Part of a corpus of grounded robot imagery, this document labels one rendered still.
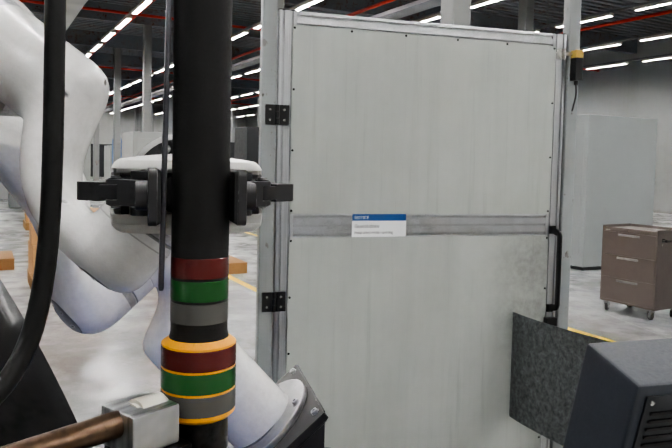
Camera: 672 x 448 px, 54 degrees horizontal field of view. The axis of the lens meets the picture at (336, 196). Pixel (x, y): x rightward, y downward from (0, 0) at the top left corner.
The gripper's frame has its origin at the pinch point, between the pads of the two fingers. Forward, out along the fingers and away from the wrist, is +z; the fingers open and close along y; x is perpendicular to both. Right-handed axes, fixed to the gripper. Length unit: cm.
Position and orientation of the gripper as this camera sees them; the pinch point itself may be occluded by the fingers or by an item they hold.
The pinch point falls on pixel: (195, 195)
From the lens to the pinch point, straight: 39.7
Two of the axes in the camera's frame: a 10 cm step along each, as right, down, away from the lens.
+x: 0.2, -10.0, -0.5
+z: 2.8, 0.5, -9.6
